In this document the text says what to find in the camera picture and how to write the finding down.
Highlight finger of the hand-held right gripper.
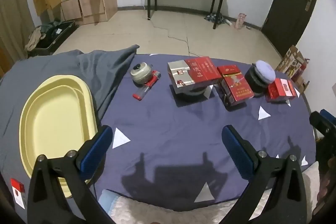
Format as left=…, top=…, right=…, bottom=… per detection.
left=309, top=109, right=336, bottom=140

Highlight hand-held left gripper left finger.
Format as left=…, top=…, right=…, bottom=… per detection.
left=27, top=125, right=113, bottom=224

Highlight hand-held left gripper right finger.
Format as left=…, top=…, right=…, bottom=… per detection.
left=222, top=125, right=313, bottom=224

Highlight yellow plastic basin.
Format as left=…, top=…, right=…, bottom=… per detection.
left=19, top=75, right=101, bottom=199

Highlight small red cigarette pack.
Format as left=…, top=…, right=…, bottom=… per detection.
left=265, top=78, right=297, bottom=103

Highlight red gold cigarette pack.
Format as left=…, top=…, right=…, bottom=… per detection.
left=217, top=65, right=255, bottom=109

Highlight black foam cylinder pale end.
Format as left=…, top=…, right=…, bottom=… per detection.
left=244, top=60, right=276, bottom=97

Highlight red lighter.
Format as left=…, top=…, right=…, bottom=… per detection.
left=133, top=70, right=161, bottom=101

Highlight red silver cigarette carton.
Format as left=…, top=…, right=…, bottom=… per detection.
left=167, top=56, right=223, bottom=94

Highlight small grey white roll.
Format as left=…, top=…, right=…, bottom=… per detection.
left=130, top=63, right=153, bottom=83

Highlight light blue blanket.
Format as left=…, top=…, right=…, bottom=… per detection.
left=99, top=189, right=124, bottom=216

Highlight navy triangle-print bedsheet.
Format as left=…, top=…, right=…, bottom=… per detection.
left=92, top=53, right=318, bottom=205

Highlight cardboard boxes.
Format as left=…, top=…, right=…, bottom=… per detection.
left=274, top=45, right=311, bottom=93

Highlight red white cigarette pack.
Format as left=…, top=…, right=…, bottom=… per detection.
left=10, top=178, right=26, bottom=210

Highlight grey blanket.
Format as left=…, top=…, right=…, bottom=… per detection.
left=0, top=44, right=140, bottom=224

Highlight black open suitcase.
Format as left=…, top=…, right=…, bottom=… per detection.
left=25, top=20, right=79, bottom=58

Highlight dark door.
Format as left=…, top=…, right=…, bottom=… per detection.
left=261, top=0, right=322, bottom=56

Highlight pile of clothes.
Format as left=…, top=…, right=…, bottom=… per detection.
left=25, top=21, right=62, bottom=51

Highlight heap of dark clothes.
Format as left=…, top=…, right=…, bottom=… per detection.
left=204, top=13, right=233, bottom=26

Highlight beige curtain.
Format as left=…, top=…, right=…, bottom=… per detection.
left=0, top=0, right=34, bottom=75

